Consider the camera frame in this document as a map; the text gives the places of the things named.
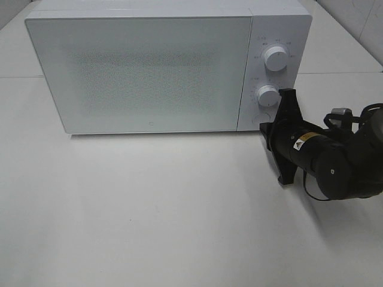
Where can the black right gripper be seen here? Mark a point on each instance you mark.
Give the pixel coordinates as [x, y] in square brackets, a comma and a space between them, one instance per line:
[293, 142]

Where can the round white door button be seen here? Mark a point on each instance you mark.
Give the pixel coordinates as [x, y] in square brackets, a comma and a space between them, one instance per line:
[260, 118]

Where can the white microwave knob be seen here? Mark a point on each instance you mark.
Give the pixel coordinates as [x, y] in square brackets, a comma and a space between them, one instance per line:
[275, 58]
[267, 96]

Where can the white microwave door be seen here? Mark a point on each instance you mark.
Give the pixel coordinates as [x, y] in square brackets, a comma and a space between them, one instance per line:
[143, 75]

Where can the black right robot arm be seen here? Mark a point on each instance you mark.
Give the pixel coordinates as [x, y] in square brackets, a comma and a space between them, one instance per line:
[345, 158]

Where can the white microwave oven body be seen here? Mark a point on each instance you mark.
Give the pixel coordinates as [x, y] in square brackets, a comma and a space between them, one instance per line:
[285, 23]

